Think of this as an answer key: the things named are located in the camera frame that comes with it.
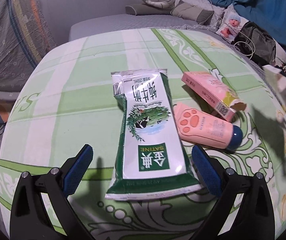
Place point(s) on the green white milk pouch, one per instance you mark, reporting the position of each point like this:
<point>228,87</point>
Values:
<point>151,162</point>

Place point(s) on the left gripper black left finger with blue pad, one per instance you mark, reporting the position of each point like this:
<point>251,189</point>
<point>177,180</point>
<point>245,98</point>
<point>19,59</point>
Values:
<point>29,218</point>

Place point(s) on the dark grey backpack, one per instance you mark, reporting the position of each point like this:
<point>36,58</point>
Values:
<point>256,43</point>

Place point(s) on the pink small cardboard box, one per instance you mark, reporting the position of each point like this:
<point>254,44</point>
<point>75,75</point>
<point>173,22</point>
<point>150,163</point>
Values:
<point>217,94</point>

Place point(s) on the baby photo cushion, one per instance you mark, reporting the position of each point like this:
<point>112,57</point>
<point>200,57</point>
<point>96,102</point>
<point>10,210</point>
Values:
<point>231,26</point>

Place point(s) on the patterned hanging cloth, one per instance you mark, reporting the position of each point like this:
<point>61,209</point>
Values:
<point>25,39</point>

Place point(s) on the green white patterned table cover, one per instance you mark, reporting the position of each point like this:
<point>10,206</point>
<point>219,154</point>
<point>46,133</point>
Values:
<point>68,102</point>

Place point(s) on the pink tube with blue cap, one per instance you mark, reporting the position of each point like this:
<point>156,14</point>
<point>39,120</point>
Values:
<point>199,127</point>

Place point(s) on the white cushion behind backpack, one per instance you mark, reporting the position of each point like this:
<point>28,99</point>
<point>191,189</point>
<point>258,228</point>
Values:
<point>280,55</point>

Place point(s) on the grey quilted sofa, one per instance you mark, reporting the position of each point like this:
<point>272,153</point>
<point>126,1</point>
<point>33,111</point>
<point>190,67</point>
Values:
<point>125,21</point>

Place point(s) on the grey cylindrical bolster pillow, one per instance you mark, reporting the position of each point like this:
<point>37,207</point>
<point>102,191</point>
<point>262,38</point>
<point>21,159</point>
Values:
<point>143,9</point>

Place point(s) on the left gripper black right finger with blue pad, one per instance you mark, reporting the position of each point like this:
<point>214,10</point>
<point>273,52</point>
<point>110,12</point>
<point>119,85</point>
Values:
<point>255,218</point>

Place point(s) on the grey square cushion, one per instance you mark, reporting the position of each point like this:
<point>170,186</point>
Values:
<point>193,13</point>

